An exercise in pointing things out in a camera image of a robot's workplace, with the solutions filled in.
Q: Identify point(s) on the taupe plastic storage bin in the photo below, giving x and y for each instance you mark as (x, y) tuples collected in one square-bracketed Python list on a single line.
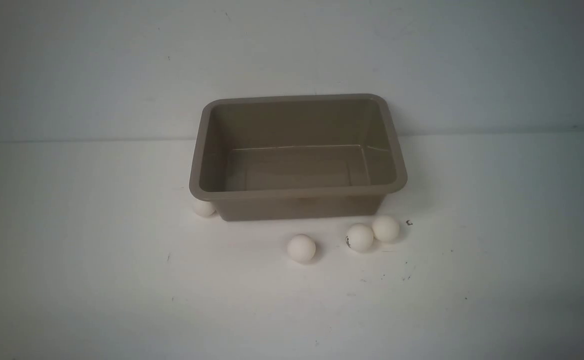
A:
[(295, 157)]

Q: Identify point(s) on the white ping-pong ball black mark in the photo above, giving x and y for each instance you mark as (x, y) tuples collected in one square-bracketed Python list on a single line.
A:
[(359, 237)]

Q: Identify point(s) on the white ball beside bin corner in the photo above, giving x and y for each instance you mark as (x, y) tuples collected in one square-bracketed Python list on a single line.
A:
[(203, 208)]

